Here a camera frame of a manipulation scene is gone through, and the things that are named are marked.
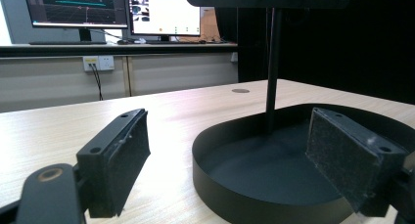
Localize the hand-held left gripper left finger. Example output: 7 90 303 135
75 108 152 219

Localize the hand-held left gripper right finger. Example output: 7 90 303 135
304 107 409 218

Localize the black two-tier tray rack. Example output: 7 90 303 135
183 0 415 224

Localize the long grey desk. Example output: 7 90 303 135
0 42 239 59

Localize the black curtain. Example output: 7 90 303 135
214 0 415 105

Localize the black keyboard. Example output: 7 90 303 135
28 40 108 46

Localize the dark-screen computer monitor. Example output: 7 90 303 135
23 0 129 45

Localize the white-screen computer monitor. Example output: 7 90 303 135
126 0 203 44

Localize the black power cable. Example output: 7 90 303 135
91 63 105 102

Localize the white wall power socket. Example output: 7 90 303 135
82 55 115 72

